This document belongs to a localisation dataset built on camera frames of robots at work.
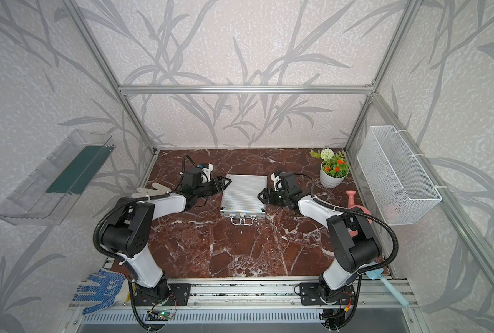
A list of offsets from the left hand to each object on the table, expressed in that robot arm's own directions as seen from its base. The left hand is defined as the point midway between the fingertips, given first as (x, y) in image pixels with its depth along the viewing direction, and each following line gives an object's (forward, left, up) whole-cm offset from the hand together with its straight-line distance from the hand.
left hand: (227, 182), depth 94 cm
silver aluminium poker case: (-9, -7, -2) cm, 12 cm away
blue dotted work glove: (-42, +40, -10) cm, 59 cm away
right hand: (-6, -16, -1) cm, 17 cm away
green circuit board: (-49, +19, -10) cm, 53 cm away
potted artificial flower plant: (+4, -49, +6) cm, 49 cm away
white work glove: (+3, +36, -10) cm, 37 cm away
